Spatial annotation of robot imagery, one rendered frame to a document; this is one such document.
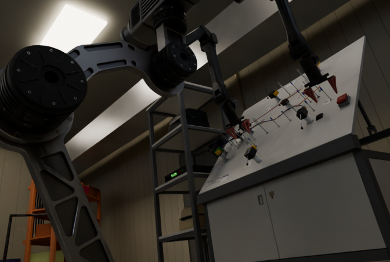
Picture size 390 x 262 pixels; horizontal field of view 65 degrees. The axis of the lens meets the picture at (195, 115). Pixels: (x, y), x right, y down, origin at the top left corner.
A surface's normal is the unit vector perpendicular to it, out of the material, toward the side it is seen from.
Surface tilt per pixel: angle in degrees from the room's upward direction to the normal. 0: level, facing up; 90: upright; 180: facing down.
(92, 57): 90
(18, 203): 90
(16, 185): 90
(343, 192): 90
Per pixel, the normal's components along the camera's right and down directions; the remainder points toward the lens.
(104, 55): 0.66, -0.39
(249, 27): -0.74, -0.19
